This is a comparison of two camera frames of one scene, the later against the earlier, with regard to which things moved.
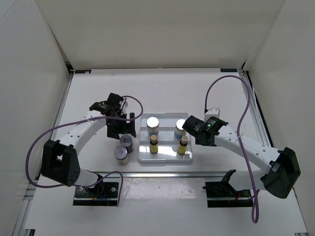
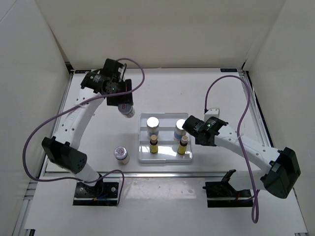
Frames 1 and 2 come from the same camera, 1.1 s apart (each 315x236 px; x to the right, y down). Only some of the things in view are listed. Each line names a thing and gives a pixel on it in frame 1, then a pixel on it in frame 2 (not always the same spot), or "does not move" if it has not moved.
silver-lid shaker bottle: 179,131 does not move
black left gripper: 129,128 to 124,99
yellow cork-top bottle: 182,145 does not move
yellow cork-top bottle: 153,144 does not move
